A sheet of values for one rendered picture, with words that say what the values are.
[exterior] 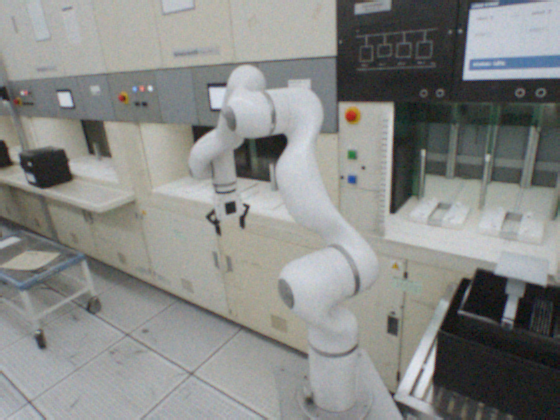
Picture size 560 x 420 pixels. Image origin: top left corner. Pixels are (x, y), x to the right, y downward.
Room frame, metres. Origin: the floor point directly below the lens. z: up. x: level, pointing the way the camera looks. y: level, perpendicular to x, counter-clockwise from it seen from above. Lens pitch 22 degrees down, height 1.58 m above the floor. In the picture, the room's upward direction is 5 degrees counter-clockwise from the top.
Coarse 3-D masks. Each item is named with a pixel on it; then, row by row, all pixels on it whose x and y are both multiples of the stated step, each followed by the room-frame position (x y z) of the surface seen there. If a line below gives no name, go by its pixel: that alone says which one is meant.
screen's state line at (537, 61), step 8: (520, 56) 1.10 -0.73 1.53; (528, 56) 1.09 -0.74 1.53; (536, 56) 1.08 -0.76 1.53; (544, 56) 1.07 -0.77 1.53; (552, 56) 1.06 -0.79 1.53; (472, 64) 1.17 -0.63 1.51; (480, 64) 1.16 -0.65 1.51; (488, 64) 1.15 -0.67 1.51; (496, 64) 1.14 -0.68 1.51; (504, 64) 1.12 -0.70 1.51; (512, 64) 1.11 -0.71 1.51; (520, 64) 1.10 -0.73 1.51; (528, 64) 1.09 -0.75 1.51; (536, 64) 1.08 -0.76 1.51; (544, 64) 1.06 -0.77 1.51; (552, 64) 1.05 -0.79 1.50
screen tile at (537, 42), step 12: (528, 12) 1.10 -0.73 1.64; (540, 12) 1.08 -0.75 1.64; (552, 12) 1.07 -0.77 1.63; (528, 24) 1.10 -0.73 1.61; (540, 24) 1.08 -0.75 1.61; (528, 36) 1.09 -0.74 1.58; (540, 36) 1.08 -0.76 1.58; (552, 36) 1.06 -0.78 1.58; (528, 48) 1.09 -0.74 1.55; (540, 48) 1.07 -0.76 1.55; (552, 48) 1.06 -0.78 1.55
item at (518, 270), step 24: (504, 264) 0.75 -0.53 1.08; (528, 264) 0.74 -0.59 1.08; (480, 288) 0.87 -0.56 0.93; (504, 288) 0.83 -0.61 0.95; (528, 288) 0.80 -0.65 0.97; (552, 288) 0.77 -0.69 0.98; (480, 312) 0.85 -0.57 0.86; (504, 312) 0.67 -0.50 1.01; (528, 312) 0.79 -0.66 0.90; (552, 312) 0.76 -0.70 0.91; (480, 336) 0.68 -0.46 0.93; (504, 336) 0.65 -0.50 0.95; (528, 336) 0.62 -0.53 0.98; (552, 336) 0.70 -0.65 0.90; (552, 360) 0.60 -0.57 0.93
